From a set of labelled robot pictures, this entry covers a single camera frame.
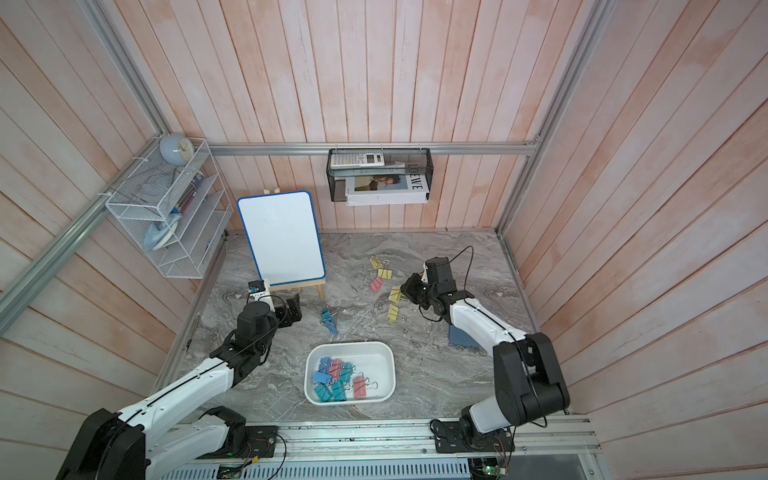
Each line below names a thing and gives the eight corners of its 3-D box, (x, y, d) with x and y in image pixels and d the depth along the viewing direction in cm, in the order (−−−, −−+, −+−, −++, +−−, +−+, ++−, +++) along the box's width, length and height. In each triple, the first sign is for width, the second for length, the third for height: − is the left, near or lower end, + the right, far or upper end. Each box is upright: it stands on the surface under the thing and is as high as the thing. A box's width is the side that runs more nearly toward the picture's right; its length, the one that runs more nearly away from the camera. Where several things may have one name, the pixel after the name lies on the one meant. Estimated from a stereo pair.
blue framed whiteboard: (270, 300, 102) (232, 230, 75) (272, 270, 111) (239, 197, 84) (327, 292, 104) (310, 221, 77) (325, 263, 113) (309, 189, 86)
